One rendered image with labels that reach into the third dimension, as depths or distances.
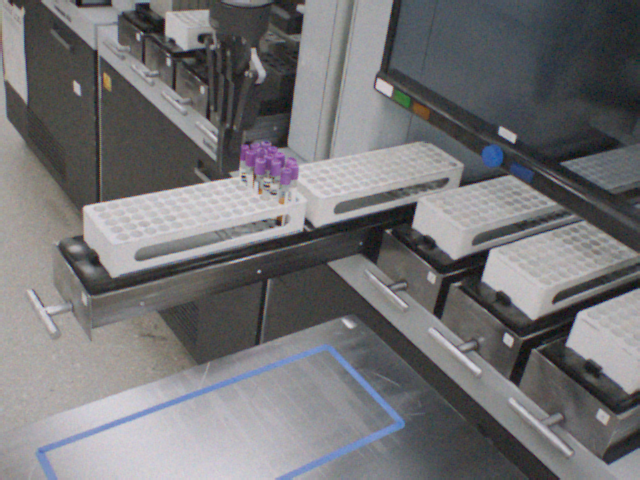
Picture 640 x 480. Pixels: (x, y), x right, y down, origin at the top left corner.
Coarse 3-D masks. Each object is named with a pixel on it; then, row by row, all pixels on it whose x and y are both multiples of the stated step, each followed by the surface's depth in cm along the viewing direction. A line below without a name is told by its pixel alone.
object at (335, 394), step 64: (192, 384) 87; (256, 384) 88; (320, 384) 89; (384, 384) 91; (0, 448) 76; (64, 448) 77; (128, 448) 78; (192, 448) 79; (256, 448) 80; (320, 448) 82; (384, 448) 83; (448, 448) 84
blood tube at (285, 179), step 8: (288, 168) 111; (280, 176) 111; (288, 176) 110; (280, 184) 112; (288, 184) 111; (280, 192) 112; (288, 192) 112; (280, 200) 113; (280, 216) 114; (280, 224) 115
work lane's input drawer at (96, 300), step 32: (352, 224) 122; (384, 224) 125; (64, 256) 106; (96, 256) 103; (224, 256) 110; (256, 256) 112; (288, 256) 116; (320, 256) 120; (64, 288) 107; (96, 288) 100; (128, 288) 102; (160, 288) 105; (192, 288) 108; (224, 288) 112; (96, 320) 101
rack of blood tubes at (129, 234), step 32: (160, 192) 111; (192, 192) 114; (224, 192) 114; (96, 224) 102; (128, 224) 104; (160, 224) 105; (192, 224) 107; (224, 224) 108; (256, 224) 115; (288, 224) 115; (128, 256) 101; (160, 256) 108; (192, 256) 107
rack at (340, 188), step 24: (408, 144) 136; (312, 168) 124; (336, 168) 125; (360, 168) 126; (384, 168) 127; (408, 168) 128; (432, 168) 130; (456, 168) 131; (312, 192) 118; (336, 192) 119; (360, 192) 120; (384, 192) 132; (408, 192) 130; (432, 192) 131; (312, 216) 119; (336, 216) 120
